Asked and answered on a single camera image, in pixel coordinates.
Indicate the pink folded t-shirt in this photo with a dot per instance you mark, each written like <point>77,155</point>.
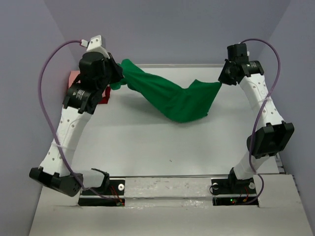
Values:
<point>72,77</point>

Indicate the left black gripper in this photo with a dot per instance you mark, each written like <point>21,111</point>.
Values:
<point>117,68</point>

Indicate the dark red folded t-shirt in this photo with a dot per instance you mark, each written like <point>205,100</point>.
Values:
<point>105,96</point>

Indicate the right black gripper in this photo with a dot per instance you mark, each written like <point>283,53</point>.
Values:
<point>223,77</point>

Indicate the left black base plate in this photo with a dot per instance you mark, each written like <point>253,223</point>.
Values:
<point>113,196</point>

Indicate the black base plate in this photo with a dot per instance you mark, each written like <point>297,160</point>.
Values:
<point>113,196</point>
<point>225,195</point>

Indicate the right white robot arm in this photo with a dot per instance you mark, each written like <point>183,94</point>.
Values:
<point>271,132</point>

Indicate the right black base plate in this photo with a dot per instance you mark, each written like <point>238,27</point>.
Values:
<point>225,195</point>

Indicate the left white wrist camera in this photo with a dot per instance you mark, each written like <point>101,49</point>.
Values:
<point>95,44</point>

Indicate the green t-shirt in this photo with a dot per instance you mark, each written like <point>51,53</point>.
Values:
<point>174,102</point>

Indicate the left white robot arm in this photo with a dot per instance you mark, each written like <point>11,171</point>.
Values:
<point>55,171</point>

